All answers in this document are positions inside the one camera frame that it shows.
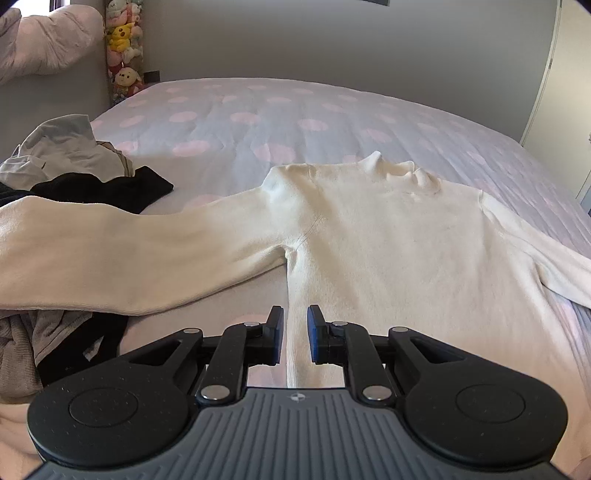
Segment pink pillow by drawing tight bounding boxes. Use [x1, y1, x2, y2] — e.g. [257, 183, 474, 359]
[0, 6, 106, 88]

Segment white ribbed knit garment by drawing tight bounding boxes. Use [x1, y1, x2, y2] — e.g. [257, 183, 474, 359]
[0, 399, 40, 467]

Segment grey waffle knit garment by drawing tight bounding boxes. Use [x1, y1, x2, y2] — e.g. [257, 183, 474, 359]
[0, 308, 95, 403]

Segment cream knit sweater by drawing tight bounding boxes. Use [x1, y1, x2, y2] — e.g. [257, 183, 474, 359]
[0, 152, 591, 444]

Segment cream wardrobe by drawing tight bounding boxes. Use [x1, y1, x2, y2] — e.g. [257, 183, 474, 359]
[519, 0, 591, 201]

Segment pink polka dot bed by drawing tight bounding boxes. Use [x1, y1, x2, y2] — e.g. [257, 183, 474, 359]
[0, 78, 591, 462]

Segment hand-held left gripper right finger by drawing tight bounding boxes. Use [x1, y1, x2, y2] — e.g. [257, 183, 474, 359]
[307, 305, 472, 406]

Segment hanging column of plush toys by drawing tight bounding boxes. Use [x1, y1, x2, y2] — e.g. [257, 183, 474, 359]
[104, 0, 149, 106]

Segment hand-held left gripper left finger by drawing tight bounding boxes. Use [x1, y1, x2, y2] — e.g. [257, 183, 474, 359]
[121, 305, 284, 406]

